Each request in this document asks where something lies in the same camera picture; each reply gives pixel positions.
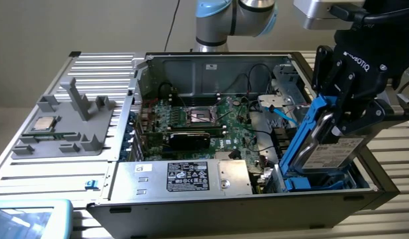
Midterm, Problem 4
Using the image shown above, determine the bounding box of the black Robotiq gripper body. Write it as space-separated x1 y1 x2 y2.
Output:
333 23 409 101

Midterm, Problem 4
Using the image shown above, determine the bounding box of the hard disk with blue carrier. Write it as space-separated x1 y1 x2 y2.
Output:
278 93 368 175

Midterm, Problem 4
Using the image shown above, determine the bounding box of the silver drive cage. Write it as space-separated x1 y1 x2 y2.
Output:
269 63 314 107

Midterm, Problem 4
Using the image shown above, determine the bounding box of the green motherboard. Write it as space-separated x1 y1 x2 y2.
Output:
137 95 276 173

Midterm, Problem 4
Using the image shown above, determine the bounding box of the CPU socket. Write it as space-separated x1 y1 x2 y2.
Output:
185 106 218 124

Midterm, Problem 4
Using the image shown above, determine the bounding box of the black graphics card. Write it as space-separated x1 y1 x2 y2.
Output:
142 131 212 151

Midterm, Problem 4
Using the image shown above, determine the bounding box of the black open PC case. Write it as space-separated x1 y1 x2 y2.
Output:
87 51 401 230

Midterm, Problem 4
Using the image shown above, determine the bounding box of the silver power supply unit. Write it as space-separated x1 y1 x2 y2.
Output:
108 159 254 200

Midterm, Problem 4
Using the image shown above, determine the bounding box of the silver case side panel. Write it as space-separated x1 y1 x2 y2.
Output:
0 51 148 209

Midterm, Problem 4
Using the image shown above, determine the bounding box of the grey parts rack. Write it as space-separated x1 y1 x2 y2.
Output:
9 76 119 160

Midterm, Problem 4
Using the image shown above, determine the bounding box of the silver CPU chip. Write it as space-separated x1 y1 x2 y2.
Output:
31 116 61 132

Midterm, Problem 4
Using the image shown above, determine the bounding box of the green RAM stick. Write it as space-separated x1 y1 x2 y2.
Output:
20 131 76 140

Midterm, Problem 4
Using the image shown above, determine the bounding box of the teach pendant with blue rim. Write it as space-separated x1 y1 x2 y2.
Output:
0 198 73 239

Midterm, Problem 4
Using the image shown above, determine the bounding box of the black camera cable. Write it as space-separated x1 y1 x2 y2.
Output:
329 4 409 27

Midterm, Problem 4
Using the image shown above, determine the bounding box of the blue SATA wire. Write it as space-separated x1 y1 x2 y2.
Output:
264 105 298 129

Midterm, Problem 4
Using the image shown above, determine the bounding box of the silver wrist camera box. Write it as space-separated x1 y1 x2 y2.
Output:
292 0 368 31

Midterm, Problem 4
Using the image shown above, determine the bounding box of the black thin wire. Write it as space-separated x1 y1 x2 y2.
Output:
237 130 276 151

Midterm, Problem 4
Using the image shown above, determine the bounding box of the blue disk bay bracket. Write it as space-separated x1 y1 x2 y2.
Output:
282 175 345 193

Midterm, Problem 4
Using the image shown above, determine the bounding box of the thin black cable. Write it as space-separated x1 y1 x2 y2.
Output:
164 0 182 52

